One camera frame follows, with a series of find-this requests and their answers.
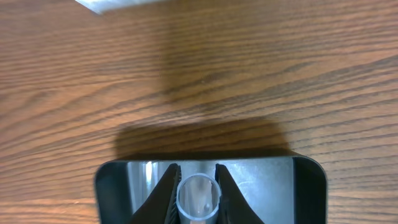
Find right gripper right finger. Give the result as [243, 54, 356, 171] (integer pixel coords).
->
[215, 163, 266, 224]

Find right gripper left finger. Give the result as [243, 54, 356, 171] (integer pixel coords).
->
[128, 162, 182, 224]

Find black tray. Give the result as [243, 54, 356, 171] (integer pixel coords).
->
[94, 155, 328, 224]

